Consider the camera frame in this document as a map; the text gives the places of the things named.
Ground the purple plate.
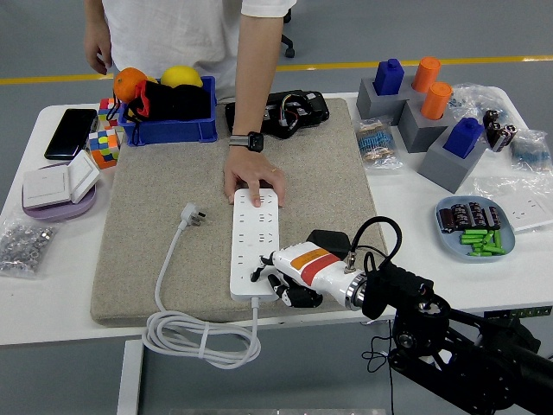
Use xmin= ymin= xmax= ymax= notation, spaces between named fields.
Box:
xmin=21 ymin=162 xmax=99 ymax=223

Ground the person's left hand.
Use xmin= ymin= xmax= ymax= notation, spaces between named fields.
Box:
xmin=222 ymin=146 xmax=288 ymax=208

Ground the grey-brown mat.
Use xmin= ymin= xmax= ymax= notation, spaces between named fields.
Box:
xmin=89 ymin=97 xmax=397 ymax=328

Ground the clear bag of small parts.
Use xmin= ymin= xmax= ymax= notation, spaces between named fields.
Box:
xmin=447 ymin=82 xmax=509 ymax=126

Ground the white wall switch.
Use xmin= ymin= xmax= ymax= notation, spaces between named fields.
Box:
xmin=67 ymin=149 xmax=102 ymax=204
xmin=22 ymin=164 xmax=73 ymax=209

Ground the green cylindrical cells pile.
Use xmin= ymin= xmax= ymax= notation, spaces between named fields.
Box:
xmin=459 ymin=228 xmax=505 ymax=258

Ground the bag of striped resistors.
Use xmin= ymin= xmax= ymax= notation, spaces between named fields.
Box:
xmin=354 ymin=117 xmax=405 ymax=170

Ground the black plug cord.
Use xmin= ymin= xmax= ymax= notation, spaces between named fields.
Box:
xmin=361 ymin=322 xmax=395 ymax=415

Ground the bag of metal nuts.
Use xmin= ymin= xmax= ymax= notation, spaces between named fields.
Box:
xmin=0 ymin=215 xmax=57 ymax=280

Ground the black opened electronic device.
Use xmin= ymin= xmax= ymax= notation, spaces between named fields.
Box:
xmin=224 ymin=89 xmax=331 ymax=140

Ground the person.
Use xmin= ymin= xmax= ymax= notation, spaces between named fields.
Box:
xmin=101 ymin=0 xmax=298 ymax=104

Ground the dark brown capacitor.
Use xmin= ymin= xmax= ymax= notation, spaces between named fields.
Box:
xmin=450 ymin=202 xmax=473 ymax=230
xmin=467 ymin=201 xmax=488 ymax=229
xmin=482 ymin=205 xmax=502 ymax=231
xmin=437 ymin=207 xmax=457 ymax=235

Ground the yellow lemon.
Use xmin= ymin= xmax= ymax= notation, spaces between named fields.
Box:
xmin=160 ymin=65 xmax=204 ymax=90

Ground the clear plastic bag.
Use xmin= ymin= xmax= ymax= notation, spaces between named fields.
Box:
xmin=473 ymin=172 xmax=553 ymax=234

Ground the black desk control panel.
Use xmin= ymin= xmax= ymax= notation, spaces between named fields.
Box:
xmin=483 ymin=305 xmax=553 ymax=322

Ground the black smartphone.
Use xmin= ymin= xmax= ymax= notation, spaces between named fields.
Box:
xmin=43 ymin=107 xmax=99 ymax=161

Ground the grey block holder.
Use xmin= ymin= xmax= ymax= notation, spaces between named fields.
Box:
xmin=397 ymin=97 xmax=455 ymax=154
xmin=416 ymin=129 xmax=488 ymax=195
xmin=355 ymin=75 xmax=418 ymax=121

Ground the bag of blue resistors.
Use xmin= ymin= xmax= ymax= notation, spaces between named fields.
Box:
xmin=508 ymin=128 xmax=553 ymax=175

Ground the blue plastic bin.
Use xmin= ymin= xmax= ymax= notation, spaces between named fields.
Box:
xmin=117 ymin=75 xmax=219 ymax=146

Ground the orange fruit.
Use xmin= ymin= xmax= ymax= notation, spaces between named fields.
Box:
xmin=112 ymin=67 xmax=150 ymax=104

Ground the orange cylinder peg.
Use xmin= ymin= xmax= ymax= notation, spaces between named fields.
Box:
xmin=411 ymin=56 xmax=442 ymax=93
xmin=420 ymin=81 xmax=454 ymax=121

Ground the blue square peg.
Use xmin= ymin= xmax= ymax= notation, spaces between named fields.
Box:
xmin=372 ymin=58 xmax=406 ymax=97
xmin=442 ymin=117 xmax=485 ymax=160

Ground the person's right hand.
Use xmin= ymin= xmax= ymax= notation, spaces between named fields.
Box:
xmin=84 ymin=28 xmax=114 ymax=76

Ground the white power strip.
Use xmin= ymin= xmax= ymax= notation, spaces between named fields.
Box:
xmin=228 ymin=187 xmax=281 ymax=303

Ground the black drawstring pouch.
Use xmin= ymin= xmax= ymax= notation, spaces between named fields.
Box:
xmin=105 ymin=79 xmax=213 ymax=147

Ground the white table leg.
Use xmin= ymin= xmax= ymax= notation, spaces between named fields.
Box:
xmin=116 ymin=339 xmax=144 ymax=415

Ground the white wall socket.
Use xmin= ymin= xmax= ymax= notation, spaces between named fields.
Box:
xmin=503 ymin=196 xmax=553 ymax=233

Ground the large colourful puzzle cube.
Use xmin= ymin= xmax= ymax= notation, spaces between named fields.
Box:
xmin=88 ymin=128 xmax=121 ymax=169

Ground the white power strip cable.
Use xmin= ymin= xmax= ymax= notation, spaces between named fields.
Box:
xmin=141 ymin=201 xmax=263 ymax=369

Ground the black plug adapter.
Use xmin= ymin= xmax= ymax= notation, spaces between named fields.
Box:
xmin=305 ymin=229 xmax=352 ymax=260

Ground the black wrist watch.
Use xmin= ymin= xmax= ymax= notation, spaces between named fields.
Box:
xmin=227 ymin=131 xmax=265 ymax=153

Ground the blue-grey plate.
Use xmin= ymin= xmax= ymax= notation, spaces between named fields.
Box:
xmin=434 ymin=195 xmax=517 ymax=264

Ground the small colourful puzzle cube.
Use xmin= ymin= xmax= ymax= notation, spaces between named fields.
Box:
xmin=97 ymin=97 xmax=126 ymax=131

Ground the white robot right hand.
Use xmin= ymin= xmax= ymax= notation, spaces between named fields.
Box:
xmin=250 ymin=240 xmax=362 ymax=309

